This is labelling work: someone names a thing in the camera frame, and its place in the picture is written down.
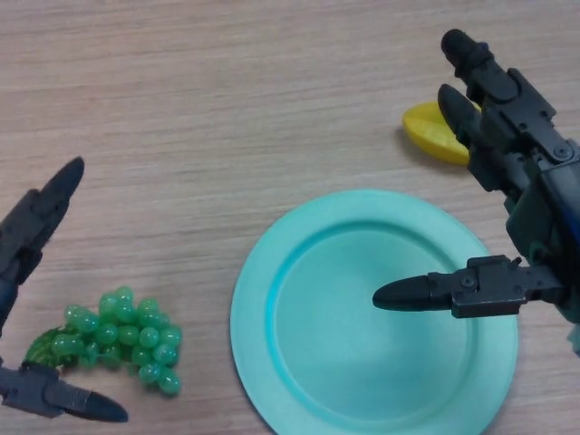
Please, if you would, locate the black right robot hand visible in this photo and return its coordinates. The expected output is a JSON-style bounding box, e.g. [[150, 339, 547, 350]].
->
[[372, 29, 580, 327]]

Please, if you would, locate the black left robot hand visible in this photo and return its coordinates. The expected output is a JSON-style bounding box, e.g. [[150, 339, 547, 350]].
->
[[0, 156, 130, 425]]

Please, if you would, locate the green grape bunch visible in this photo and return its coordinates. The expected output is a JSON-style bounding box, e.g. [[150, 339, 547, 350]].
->
[[24, 285, 184, 400]]

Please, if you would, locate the teal round plate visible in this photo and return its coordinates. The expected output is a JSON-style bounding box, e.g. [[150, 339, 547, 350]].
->
[[229, 189, 519, 435]]

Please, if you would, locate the yellow starfruit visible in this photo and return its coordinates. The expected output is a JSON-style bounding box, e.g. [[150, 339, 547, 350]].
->
[[401, 101, 482, 167]]

